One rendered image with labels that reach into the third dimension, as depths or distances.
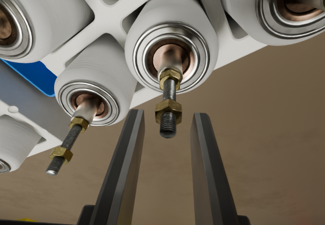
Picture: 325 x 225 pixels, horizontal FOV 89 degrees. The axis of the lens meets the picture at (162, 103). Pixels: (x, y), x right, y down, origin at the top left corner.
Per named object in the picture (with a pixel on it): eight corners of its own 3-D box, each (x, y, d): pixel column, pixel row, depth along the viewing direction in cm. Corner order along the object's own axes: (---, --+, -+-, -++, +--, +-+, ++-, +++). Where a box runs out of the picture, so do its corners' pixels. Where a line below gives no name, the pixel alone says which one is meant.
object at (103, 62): (129, 75, 39) (104, 137, 26) (92, 48, 35) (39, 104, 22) (155, 46, 34) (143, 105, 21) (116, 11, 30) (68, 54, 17)
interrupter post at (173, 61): (183, 48, 16) (184, 65, 13) (182, 70, 17) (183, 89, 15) (158, 48, 16) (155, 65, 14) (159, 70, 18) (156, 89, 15)
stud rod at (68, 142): (87, 116, 20) (54, 177, 15) (80, 112, 20) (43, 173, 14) (91, 112, 20) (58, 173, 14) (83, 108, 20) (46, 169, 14)
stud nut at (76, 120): (83, 129, 20) (80, 135, 19) (69, 123, 19) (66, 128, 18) (91, 122, 19) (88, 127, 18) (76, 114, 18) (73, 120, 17)
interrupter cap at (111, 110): (102, 130, 25) (101, 134, 24) (51, 103, 22) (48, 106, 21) (132, 103, 21) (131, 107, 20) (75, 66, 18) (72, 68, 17)
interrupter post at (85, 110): (95, 112, 22) (85, 132, 20) (78, 103, 21) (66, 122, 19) (104, 103, 21) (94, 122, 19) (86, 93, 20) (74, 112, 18)
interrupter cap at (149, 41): (215, 19, 14) (217, 21, 14) (203, 90, 19) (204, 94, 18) (127, 20, 14) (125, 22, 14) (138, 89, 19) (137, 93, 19)
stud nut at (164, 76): (184, 76, 14) (185, 82, 13) (174, 90, 15) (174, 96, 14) (164, 66, 13) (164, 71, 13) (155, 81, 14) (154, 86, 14)
